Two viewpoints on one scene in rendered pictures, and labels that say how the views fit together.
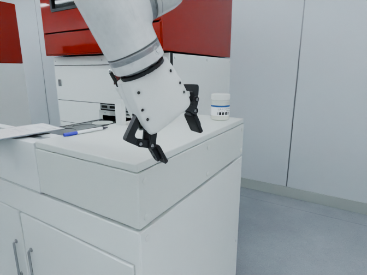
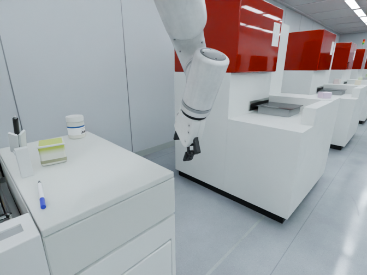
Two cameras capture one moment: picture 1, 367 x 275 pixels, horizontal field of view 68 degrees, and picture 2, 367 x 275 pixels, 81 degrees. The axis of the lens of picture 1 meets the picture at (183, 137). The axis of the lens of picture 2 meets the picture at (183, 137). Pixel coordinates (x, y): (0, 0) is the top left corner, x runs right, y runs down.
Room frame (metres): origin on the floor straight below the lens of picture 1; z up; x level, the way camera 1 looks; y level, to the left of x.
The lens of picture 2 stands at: (0.34, 0.65, 1.26)
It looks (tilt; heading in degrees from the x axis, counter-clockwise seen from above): 18 degrees down; 283
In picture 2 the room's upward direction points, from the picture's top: straight up
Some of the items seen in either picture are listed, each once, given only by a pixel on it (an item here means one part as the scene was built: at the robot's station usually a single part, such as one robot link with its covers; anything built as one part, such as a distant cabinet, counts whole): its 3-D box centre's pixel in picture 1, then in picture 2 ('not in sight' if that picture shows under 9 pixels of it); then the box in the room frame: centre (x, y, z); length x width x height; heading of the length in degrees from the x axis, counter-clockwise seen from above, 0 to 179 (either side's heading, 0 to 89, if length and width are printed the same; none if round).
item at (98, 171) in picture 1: (160, 149); (78, 177); (0.85, 0.08, 0.89); 0.62 x 0.35 x 0.14; 149
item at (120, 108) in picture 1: (123, 104); (21, 152); (0.91, 0.20, 1.03); 0.06 x 0.04 x 0.13; 149
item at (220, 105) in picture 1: (220, 106); (76, 126); (1.01, -0.14, 1.01); 0.07 x 0.07 x 0.10
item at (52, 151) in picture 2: not in sight; (52, 151); (0.90, 0.11, 1.00); 0.07 x 0.07 x 0.07; 45
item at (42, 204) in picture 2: (87, 130); (41, 192); (0.78, 0.28, 0.97); 0.14 x 0.01 x 0.01; 139
